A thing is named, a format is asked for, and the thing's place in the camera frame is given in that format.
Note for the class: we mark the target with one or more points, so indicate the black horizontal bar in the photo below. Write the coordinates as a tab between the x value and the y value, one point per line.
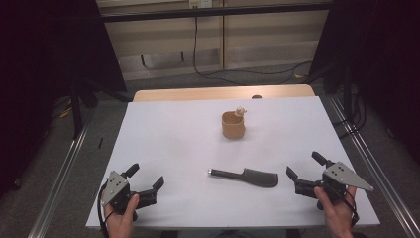
214	12

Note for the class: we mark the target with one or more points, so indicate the white table mat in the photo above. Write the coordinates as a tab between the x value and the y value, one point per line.
185	148

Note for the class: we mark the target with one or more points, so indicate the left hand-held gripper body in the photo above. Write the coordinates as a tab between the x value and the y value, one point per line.
117	190

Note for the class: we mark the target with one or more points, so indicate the small black floor stick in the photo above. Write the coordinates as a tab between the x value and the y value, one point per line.
100	142

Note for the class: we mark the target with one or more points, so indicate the person's right hand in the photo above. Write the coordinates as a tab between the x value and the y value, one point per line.
336	214

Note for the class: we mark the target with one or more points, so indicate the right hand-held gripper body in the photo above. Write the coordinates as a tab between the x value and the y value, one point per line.
340	177

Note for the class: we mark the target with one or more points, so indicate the metal floor rail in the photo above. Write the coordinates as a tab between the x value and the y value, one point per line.
57	185
379	168

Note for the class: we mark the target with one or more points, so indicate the black curtain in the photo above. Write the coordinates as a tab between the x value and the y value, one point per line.
39	66
379	49

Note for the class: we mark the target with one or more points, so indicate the light wooden table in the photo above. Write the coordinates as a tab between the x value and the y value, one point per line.
198	93

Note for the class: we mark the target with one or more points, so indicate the person's left hand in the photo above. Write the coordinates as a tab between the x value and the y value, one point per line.
120	221

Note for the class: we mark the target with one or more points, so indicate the black metal stand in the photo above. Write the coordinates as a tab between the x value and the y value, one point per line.
76	109
347	95

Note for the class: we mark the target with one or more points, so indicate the tan cup with figurine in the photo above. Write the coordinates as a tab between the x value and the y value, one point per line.
232	127

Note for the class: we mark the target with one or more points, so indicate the dark grey hairbrush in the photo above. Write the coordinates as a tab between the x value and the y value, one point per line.
251	177

